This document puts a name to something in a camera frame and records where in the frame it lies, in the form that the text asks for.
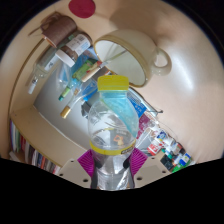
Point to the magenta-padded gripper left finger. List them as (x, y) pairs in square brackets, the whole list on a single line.
[(87, 161)]

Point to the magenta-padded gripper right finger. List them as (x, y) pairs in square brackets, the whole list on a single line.
[(137, 160)]

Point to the clear bottle with yellow cap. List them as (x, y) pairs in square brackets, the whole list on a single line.
[(111, 133)]

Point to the red and white canister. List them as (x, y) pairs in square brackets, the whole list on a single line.
[(155, 146)]

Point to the magenta pouch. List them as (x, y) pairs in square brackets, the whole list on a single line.
[(145, 125)]

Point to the green container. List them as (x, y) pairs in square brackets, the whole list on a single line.
[(178, 166)]

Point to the white bottle with blue label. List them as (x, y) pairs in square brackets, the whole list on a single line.
[(185, 158)]

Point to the blue and white box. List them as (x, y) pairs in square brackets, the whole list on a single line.
[(139, 105)]

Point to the clear glass bottle gold cap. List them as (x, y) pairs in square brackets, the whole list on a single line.
[(71, 105)]

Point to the green glass bottle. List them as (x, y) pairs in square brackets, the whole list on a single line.
[(78, 75)]

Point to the tall clear glass bottle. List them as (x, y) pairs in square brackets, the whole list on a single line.
[(43, 68)]

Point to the cream ceramic cup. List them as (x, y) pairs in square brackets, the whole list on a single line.
[(140, 46)]

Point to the brown jar with white lid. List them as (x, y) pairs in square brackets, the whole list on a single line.
[(75, 46)]

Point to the brown mug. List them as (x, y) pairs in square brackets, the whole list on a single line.
[(58, 30)]

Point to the flat round red coaster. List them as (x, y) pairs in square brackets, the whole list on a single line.
[(82, 8)]

